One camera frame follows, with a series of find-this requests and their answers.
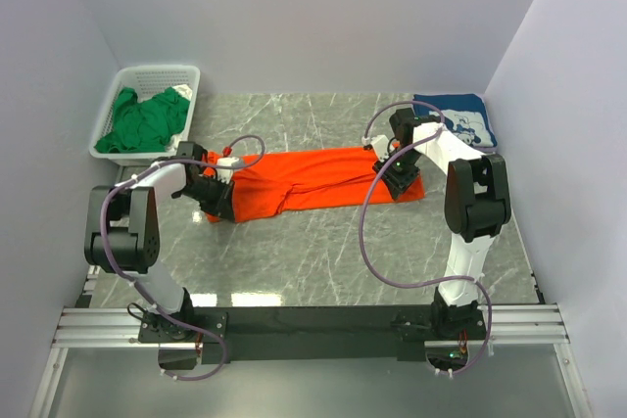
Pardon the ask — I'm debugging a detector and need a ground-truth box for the white plastic laundry basket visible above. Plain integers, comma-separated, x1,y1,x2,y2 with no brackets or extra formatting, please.
89,65,201,166

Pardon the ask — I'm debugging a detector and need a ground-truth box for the green t shirt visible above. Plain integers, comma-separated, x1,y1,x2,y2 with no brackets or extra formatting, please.
94,84,192,154

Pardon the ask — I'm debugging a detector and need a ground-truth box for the folded blue printed t shirt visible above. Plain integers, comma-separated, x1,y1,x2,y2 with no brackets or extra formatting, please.
413,93,498,152

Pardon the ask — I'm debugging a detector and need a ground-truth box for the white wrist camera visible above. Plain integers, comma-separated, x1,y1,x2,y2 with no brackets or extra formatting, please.
362,134,390,163
216,146,244,184

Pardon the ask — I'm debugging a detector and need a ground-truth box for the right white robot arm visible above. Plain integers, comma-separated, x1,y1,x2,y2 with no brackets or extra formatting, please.
362,101,511,339

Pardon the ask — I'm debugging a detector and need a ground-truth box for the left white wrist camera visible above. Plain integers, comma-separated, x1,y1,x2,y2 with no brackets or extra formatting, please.
216,146,244,184

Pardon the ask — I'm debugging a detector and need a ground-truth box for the orange t shirt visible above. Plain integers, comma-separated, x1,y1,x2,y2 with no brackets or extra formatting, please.
202,143,426,224

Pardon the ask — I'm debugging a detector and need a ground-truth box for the aluminium frame rail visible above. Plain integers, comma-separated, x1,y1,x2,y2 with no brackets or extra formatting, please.
28,182,594,418

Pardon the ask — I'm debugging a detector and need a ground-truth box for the black base crossbeam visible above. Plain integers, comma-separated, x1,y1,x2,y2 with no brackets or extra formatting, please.
138,305,486,364

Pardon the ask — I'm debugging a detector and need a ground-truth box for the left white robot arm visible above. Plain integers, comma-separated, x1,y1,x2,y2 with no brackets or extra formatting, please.
84,142,246,342

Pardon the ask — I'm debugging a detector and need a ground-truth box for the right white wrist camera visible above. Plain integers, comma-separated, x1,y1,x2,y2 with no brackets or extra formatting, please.
362,134,390,163

